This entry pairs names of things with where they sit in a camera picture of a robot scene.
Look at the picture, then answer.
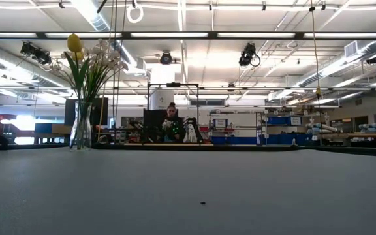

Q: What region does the white flower bunch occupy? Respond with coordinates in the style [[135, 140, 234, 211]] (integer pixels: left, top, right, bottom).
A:
[[49, 48, 93, 105], [82, 38, 129, 105]]

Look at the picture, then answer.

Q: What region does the yellow tulip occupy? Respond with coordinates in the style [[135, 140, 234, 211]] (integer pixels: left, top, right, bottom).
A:
[[64, 33, 91, 108]]

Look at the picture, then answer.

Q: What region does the clear glass vase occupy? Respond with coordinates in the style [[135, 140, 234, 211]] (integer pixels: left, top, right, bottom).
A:
[[69, 100, 93, 152]]

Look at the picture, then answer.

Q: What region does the white figure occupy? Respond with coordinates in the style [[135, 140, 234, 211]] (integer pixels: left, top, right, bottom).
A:
[[183, 123, 198, 144]]

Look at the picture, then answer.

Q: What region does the person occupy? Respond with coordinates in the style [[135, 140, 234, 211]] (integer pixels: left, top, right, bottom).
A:
[[161, 102, 187, 144]]

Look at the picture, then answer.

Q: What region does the black monitor back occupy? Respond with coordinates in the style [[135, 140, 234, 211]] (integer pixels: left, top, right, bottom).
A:
[[142, 109, 169, 143]]

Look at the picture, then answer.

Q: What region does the blue storage bin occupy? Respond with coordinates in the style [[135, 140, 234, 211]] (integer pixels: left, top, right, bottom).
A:
[[259, 133, 308, 146], [211, 136, 257, 146]]

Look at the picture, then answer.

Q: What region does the metal shelf rack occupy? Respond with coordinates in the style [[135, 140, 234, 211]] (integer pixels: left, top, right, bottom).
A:
[[256, 109, 306, 146]]

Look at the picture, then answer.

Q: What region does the rig LED light bar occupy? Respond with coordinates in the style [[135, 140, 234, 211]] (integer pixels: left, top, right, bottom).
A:
[[0, 31, 376, 41]]

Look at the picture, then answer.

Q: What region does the black stand frame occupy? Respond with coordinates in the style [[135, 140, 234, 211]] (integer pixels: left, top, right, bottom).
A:
[[147, 82, 201, 144]]

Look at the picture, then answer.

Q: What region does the white hanging ring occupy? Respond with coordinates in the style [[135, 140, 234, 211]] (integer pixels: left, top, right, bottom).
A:
[[126, 3, 144, 24]]

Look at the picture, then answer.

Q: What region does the hanging power cord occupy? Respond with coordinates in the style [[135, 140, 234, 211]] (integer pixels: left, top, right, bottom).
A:
[[308, 0, 324, 146]]

